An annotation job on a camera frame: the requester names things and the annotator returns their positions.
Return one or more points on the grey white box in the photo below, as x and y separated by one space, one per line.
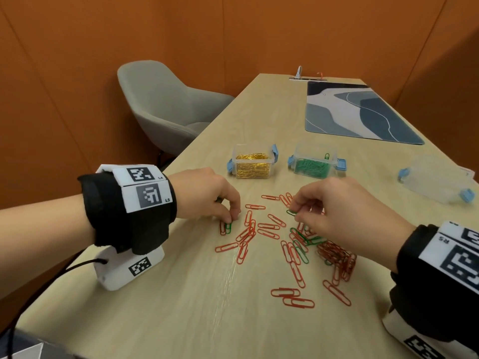
26 351

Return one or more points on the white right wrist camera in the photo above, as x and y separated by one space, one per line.
394 329

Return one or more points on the white right marker band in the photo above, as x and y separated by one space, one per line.
428 254

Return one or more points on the person's left hand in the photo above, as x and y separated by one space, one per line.
202 194

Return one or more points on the blue patterned desk mat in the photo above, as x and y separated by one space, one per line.
359 115

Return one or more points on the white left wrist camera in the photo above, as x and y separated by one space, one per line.
112 276

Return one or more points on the sorted heap of green clips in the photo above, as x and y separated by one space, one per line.
312 168

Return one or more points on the handful of green paper clips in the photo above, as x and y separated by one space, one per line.
291 212

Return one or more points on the white left marker band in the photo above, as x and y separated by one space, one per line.
129 201

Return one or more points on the person's right hand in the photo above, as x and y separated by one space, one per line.
355 220

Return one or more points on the grey shell chair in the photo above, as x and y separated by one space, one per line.
164 104

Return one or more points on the pile of colored paper clips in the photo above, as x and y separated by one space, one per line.
336 254

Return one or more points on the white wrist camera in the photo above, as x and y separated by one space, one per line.
394 329
112 276

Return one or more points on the sorted heap of gold clips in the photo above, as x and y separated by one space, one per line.
252 168

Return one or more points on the white marker band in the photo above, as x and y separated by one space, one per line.
428 254
129 201

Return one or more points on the single green paper clip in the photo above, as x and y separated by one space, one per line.
228 228

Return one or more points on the person's left forearm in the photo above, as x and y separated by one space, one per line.
41 239

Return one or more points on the transparent box with blue latches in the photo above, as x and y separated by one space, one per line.
314 147
434 179
252 148

